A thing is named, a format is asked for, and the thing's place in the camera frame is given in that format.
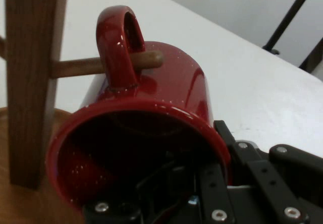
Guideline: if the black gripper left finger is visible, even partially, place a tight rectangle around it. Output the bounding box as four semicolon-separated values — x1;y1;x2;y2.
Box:
82;153;237;224

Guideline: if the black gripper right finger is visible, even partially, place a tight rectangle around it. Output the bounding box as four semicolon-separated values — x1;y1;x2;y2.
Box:
213;120;323;224

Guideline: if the red enamel mug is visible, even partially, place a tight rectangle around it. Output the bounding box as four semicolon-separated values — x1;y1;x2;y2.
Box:
45;5;232;218

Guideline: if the black tripod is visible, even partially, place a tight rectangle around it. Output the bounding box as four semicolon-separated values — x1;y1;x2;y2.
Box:
261;0;323;74

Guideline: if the brown wooden mug tree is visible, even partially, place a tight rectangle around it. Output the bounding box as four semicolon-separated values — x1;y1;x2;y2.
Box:
0;0;164;224

